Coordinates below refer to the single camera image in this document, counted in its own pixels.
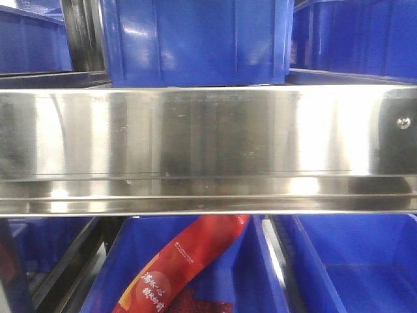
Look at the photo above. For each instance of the red snack package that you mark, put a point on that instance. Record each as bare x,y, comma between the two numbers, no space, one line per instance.
180,261

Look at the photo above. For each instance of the blue bin upper centre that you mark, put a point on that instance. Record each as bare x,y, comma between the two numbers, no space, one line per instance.
197,43

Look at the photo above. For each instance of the blue bin lower right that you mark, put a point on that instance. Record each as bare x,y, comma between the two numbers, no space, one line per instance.
352,263

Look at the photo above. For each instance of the blue bin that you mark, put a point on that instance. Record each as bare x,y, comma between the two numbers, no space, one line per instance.
32,42
197,43
352,263
41,242
375,38
242,279

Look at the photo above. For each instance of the blue bin lower left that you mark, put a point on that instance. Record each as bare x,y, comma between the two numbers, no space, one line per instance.
41,242

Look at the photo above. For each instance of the stainless steel shelf rail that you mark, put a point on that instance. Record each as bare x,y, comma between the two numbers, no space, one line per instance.
290,149

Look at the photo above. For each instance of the blue bin upper left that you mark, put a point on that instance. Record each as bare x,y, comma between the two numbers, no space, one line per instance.
32,42

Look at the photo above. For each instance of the silver screw on rail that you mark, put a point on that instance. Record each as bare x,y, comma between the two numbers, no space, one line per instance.
403,123

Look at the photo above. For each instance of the blue bin upper right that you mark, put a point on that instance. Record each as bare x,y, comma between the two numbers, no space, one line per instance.
375,38

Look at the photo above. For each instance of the blue bin lower centre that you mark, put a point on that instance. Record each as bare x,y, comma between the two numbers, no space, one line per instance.
242,279

